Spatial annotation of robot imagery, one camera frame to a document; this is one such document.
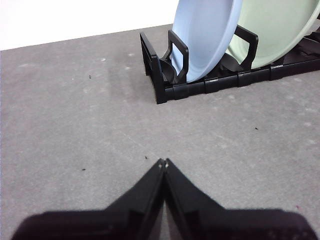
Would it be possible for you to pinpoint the black plastic plate rack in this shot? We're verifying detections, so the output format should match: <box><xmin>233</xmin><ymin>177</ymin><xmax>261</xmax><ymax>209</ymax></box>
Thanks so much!
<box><xmin>139</xmin><ymin>24</ymin><xmax>320</xmax><ymax>105</ymax></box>

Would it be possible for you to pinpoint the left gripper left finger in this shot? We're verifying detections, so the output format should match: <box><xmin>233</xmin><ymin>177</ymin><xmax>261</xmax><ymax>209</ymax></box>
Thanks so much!
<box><xmin>11</xmin><ymin>158</ymin><xmax>166</xmax><ymax>240</ymax></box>

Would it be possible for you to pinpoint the pale green round plate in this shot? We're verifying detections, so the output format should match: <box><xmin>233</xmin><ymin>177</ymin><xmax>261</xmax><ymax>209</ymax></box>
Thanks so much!
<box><xmin>224</xmin><ymin>0</ymin><xmax>320</xmax><ymax>70</ymax></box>

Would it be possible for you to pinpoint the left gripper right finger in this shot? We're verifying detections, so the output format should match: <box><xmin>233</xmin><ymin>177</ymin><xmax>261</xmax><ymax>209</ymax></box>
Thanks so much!
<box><xmin>164</xmin><ymin>157</ymin><xmax>315</xmax><ymax>240</ymax></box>

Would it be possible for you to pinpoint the pale blue round plate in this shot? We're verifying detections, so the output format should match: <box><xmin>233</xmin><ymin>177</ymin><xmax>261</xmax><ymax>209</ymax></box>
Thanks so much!
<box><xmin>170</xmin><ymin>0</ymin><xmax>244</xmax><ymax>84</ymax></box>

